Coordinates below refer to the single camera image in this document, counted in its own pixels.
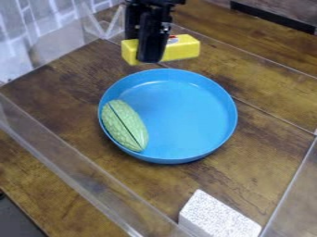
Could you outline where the green bitter gourd toy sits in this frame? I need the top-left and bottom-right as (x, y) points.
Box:
(100, 100), (148, 152)

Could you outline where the white speckled foam block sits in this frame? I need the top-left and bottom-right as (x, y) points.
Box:
(177, 190), (260, 237)

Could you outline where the clear acrylic corner bracket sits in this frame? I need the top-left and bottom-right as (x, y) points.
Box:
(77, 3), (125, 40)

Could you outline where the blue round tray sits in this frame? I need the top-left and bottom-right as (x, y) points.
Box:
(98, 69), (237, 164)

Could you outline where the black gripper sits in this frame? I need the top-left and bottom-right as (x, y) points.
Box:
(125, 0), (187, 63)

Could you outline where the clear acrylic front wall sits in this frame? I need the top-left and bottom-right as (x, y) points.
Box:
(0, 94), (191, 237)

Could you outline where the yellow block with label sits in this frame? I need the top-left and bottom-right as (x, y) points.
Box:
(121, 34), (200, 66)

